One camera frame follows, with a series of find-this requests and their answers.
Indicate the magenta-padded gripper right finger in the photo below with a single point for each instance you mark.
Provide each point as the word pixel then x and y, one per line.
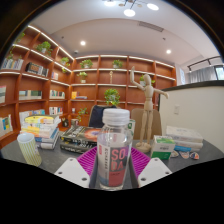
pixel 153 170

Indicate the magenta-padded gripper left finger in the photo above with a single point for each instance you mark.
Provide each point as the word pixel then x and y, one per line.
pixel 71 171

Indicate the clear bottle with red label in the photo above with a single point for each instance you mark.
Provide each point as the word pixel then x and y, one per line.
pixel 115 156

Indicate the small green-white box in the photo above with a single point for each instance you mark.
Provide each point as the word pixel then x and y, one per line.
pixel 162 148

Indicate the thick black book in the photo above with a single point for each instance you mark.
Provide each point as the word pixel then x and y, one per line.
pixel 75 147

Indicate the small colourful sticker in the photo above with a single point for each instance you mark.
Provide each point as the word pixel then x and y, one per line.
pixel 194 155
pixel 184 155
pixel 174 153

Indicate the dark book with orange circle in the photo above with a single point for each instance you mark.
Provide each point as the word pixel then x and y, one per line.
pixel 81 134

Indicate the tan chair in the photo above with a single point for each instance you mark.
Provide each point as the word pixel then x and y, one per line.
pixel 156 125

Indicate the green-striped white cup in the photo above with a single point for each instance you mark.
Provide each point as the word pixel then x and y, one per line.
pixel 29 150

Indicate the stack of colourful books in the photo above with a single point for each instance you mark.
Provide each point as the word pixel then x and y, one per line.
pixel 40 131

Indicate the chair with dark jacket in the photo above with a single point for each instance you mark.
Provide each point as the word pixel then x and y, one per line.
pixel 96 116

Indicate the wooden artist mannequin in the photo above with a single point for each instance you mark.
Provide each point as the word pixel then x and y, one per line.
pixel 148 106

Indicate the white partition with dark top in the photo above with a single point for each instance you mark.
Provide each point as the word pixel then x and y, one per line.
pixel 200 116

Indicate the grey curtain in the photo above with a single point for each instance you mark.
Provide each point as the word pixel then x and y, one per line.
pixel 201 75

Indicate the glass window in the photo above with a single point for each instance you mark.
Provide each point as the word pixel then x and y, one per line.
pixel 220 72

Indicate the recessed ceiling light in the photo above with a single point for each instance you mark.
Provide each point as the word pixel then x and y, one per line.
pixel 168 51
pixel 82 43

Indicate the ceiling air vent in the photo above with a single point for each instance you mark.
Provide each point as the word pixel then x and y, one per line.
pixel 150 26

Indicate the branched ceiling lamp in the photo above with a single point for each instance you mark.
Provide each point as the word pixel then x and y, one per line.
pixel 129 12

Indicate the white wall socket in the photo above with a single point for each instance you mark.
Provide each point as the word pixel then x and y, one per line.
pixel 177 110

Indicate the wooden wall shelf unit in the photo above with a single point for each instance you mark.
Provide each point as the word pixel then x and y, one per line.
pixel 100 90

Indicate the black ceiling track rail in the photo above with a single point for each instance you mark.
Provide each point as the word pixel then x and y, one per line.
pixel 203 61

